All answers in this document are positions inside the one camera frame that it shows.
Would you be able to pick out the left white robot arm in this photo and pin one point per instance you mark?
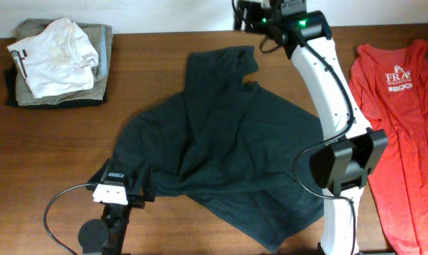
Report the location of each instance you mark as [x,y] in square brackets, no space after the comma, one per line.
[106,235]

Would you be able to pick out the khaki folded garment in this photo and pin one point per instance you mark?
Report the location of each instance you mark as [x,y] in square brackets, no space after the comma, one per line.
[100,37]

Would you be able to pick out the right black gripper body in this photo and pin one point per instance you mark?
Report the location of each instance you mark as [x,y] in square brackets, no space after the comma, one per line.
[258,18]

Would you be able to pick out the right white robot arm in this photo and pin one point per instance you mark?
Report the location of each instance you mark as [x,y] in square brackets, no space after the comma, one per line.
[351,149]

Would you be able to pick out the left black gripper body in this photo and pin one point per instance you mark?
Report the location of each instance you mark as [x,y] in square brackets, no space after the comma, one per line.
[136,201]

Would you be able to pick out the dark green t-shirt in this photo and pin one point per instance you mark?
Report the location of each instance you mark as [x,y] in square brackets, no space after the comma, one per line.
[230,146]

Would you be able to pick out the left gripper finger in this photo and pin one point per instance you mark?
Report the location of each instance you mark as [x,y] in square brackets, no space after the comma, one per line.
[148,194]
[99,175]

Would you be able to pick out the red printed t-shirt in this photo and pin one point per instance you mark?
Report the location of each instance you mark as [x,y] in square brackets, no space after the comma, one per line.
[391,89]

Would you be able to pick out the black folded garment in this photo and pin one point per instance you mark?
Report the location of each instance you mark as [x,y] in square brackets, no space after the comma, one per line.
[10,76]

